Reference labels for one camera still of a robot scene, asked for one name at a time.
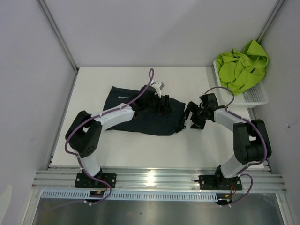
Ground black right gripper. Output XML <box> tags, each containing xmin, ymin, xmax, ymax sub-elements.
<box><xmin>179</xmin><ymin>101</ymin><xmax>207</xmax><ymax>130</ymax></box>

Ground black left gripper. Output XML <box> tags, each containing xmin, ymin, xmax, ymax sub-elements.
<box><xmin>144</xmin><ymin>94</ymin><xmax>172</xmax><ymax>116</ymax></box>

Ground dark navy shorts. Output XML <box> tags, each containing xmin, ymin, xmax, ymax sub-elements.
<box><xmin>109</xmin><ymin>97</ymin><xmax>186</xmax><ymax>136</ymax></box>

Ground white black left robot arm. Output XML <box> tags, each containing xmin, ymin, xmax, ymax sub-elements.
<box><xmin>65</xmin><ymin>82</ymin><xmax>174</xmax><ymax>188</ymax></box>

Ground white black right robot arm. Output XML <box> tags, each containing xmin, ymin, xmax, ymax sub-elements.
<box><xmin>182</xmin><ymin>93</ymin><xmax>272</xmax><ymax>190</ymax></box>

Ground lime green shorts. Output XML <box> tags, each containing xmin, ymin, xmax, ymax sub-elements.
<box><xmin>215</xmin><ymin>40</ymin><xmax>269</xmax><ymax>95</ymax></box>

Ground white plastic basket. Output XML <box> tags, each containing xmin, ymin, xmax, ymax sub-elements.
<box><xmin>213</xmin><ymin>60</ymin><xmax>269</xmax><ymax>108</ymax></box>

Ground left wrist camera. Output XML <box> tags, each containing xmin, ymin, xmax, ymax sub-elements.
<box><xmin>151</xmin><ymin>82</ymin><xmax>165</xmax><ymax>98</ymax></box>

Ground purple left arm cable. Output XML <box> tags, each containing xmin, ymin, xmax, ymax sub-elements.
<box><xmin>51</xmin><ymin>68</ymin><xmax>155</xmax><ymax>209</ymax></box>

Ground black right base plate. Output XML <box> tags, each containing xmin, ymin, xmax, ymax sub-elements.
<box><xmin>194</xmin><ymin>175</ymin><xmax>243</xmax><ymax>191</ymax></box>

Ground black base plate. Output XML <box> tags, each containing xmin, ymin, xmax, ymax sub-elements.
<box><xmin>75</xmin><ymin>172</ymin><xmax>117</xmax><ymax>188</ymax></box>
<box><xmin>194</xmin><ymin>175</ymin><xmax>243</xmax><ymax>191</ymax></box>

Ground aluminium mounting rail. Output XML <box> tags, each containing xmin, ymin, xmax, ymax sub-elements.
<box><xmin>32</xmin><ymin>166</ymin><xmax>287</xmax><ymax>193</ymax></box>

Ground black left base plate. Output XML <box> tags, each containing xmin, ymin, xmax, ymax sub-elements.
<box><xmin>75</xmin><ymin>172</ymin><xmax>117</xmax><ymax>188</ymax></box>

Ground right aluminium frame post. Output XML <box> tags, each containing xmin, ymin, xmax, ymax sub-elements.
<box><xmin>256</xmin><ymin>0</ymin><xmax>286</xmax><ymax>44</ymax></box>

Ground aluminium frame post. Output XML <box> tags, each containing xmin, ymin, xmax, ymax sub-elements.
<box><xmin>36</xmin><ymin>0</ymin><xmax>79</xmax><ymax>73</ymax></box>
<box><xmin>256</xmin><ymin>0</ymin><xmax>286</xmax><ymax>44</ymax></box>

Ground white slotted cable duct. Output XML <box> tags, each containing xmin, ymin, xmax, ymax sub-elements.
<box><xmin>41</xmin><ymin>189</ymin><xmax>218</xmax><ymax>202</ymax></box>

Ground left aluminium frame post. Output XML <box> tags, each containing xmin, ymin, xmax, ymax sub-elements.
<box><xmin>36</xmin><ymin>0</ymin><xmax>79</xmax><ymax>73</ymax></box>

